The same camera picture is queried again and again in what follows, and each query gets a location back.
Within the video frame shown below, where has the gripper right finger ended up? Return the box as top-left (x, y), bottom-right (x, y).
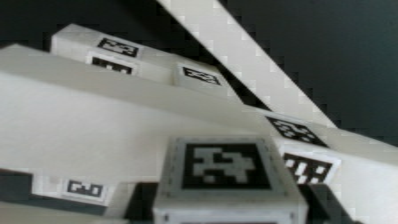
top-left (299, 184), bottom-right (363, 224)

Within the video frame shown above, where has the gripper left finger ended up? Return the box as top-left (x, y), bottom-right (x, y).
top-left (125, 182), bottom-right (159, 224)

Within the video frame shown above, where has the small tagged cube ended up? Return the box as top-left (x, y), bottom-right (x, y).
top-left (153, 136), bottom-right (310, 224)

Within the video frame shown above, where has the white chair back frame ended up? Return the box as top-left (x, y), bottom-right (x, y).
top-left (0, 45), bottom-right (398, 224)

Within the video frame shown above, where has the white tagged chair leg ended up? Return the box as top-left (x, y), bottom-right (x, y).
top-left (175, 61), bottom-right (242, 103)

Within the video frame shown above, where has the white fence wall rail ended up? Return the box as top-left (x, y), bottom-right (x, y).
top-left (157, 0), bottom-right (335, 127)

